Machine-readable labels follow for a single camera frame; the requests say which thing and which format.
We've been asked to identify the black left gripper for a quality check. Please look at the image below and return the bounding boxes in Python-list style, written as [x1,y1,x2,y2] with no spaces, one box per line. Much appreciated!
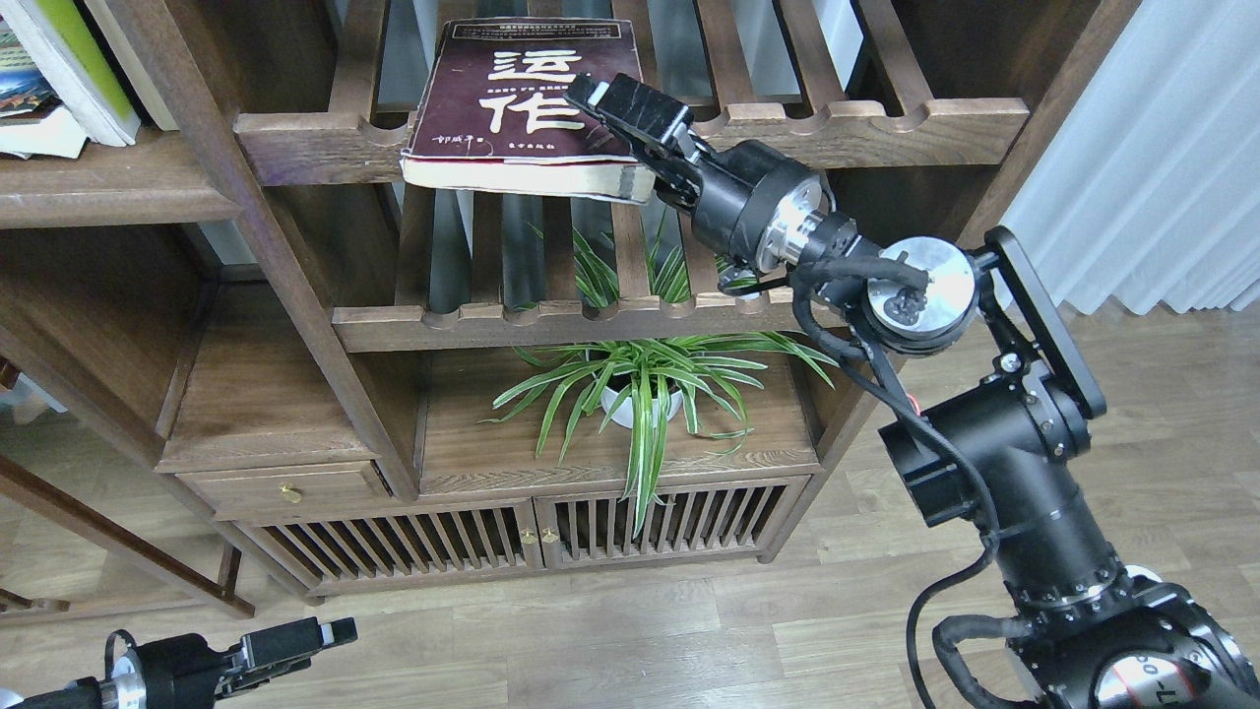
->
[103,616,358,708]

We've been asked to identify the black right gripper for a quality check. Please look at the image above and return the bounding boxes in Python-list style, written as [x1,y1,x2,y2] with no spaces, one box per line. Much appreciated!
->
[564,73,856,275]

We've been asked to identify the maroon book white characters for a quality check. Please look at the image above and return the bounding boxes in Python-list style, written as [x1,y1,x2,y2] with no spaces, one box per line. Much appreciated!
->
[401,16,656,205]

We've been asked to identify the yellow green cover book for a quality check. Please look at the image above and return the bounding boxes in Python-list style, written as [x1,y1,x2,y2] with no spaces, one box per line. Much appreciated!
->
[1,1,142,147]

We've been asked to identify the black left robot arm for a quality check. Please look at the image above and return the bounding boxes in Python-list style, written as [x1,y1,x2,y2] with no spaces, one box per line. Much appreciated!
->
[3,616,358,708]

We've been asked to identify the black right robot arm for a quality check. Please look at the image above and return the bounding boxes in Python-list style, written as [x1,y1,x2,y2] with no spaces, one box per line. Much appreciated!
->
[566,76,1259,708]

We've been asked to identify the green spider plant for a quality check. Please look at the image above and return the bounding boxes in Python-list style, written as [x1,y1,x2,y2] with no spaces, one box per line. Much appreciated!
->
[479,186,842,538]

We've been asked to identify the dark wooden bookshelf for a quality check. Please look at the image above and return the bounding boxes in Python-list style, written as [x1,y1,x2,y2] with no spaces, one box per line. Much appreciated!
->
[3,1,1138,603]

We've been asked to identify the white plant pot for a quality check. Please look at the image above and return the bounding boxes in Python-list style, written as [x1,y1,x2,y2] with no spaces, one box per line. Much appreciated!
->
[599,387,683,429]

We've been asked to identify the white pleated curtain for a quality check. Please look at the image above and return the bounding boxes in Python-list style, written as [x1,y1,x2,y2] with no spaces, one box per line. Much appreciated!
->
[1003,1,1259,314]

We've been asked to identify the dark wooden side frame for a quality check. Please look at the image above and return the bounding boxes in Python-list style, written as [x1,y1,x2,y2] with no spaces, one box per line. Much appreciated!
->
[0,455,257,628]

